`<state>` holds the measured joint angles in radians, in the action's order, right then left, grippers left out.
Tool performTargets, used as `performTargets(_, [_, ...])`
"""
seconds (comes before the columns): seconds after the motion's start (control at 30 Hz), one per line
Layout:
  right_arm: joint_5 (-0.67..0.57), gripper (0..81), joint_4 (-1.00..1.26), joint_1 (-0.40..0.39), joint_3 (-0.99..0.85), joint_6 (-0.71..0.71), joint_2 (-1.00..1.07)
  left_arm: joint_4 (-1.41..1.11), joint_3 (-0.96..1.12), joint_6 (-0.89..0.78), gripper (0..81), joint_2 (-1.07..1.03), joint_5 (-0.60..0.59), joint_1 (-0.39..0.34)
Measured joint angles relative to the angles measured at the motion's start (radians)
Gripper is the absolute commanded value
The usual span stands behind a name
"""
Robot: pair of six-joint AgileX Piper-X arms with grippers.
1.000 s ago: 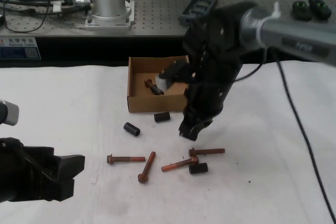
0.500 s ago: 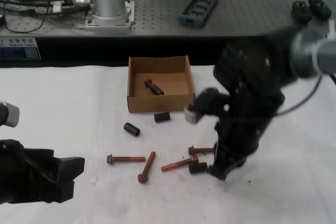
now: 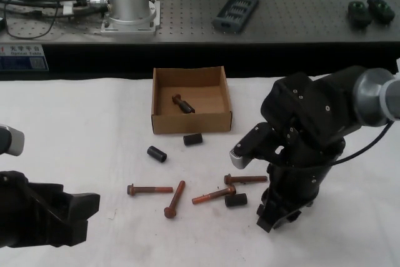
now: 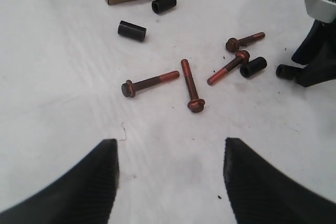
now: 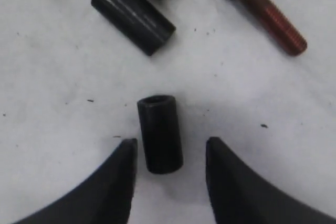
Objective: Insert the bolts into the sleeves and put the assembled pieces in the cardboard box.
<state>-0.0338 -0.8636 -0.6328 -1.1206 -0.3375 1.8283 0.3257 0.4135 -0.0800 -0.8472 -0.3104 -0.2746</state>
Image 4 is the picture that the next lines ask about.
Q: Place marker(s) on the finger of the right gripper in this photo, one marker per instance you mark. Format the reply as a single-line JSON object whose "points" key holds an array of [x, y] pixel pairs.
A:
{"points": [[311, 44], [319, 73]]}

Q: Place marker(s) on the black cylindrical sleeve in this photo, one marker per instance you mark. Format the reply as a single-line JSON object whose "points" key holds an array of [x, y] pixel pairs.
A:
{"points": [[253, 67], [131, 31], [285, 71], [163, 3]]}

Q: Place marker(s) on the copper-coloured flange bolt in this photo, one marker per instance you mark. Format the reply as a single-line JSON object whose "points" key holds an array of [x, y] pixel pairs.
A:
{"points": [[149, 81], [191, 87], [228, 68], [242, 41]]}

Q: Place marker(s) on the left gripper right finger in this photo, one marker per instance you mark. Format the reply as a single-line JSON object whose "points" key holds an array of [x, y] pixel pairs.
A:
{"points": [[267, 190]]}

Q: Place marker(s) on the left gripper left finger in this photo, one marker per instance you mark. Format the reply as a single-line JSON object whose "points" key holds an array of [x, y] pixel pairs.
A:
{"points": [[78, 190]]}

